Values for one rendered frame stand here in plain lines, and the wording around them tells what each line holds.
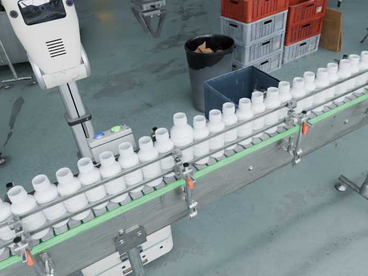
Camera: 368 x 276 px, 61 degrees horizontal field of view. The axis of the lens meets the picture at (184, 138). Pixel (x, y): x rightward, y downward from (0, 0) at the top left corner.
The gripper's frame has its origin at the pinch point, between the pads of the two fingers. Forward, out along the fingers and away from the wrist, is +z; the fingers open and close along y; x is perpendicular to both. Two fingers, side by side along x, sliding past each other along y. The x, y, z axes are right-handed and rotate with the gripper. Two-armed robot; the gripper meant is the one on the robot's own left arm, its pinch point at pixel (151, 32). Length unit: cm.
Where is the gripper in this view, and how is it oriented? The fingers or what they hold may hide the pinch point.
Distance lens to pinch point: 94.5
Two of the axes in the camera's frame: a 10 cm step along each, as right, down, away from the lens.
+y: -4.7, -5.0, 7.2
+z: 0.8, 7.9, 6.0
